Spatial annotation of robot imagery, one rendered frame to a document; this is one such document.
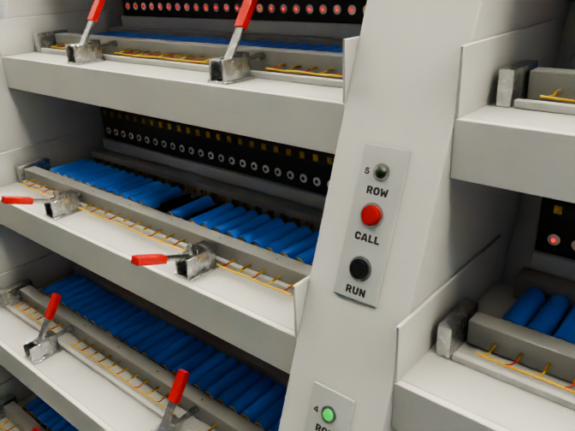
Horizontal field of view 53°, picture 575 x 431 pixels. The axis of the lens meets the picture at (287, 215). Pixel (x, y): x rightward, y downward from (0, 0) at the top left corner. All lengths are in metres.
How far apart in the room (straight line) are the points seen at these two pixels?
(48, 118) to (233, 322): 0.55
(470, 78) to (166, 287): 0.37
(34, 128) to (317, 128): 0.59
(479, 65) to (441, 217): 0.11
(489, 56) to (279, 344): 0.29
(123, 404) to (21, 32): 0.55
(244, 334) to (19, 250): 0.55
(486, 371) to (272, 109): 0.28
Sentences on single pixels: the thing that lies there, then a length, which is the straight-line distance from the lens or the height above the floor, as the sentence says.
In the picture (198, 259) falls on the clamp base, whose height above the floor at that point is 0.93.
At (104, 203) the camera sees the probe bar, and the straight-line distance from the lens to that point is 0.78.
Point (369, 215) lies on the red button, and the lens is 0.45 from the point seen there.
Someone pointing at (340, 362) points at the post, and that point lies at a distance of 0.48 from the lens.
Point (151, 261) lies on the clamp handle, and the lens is 0.56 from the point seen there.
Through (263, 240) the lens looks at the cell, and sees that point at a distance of 0.62.
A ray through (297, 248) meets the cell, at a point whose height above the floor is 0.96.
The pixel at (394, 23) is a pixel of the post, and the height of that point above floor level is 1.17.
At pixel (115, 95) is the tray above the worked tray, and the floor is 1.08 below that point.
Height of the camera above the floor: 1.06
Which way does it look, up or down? 7 degrees down
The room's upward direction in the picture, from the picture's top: 11 degrees clockwise
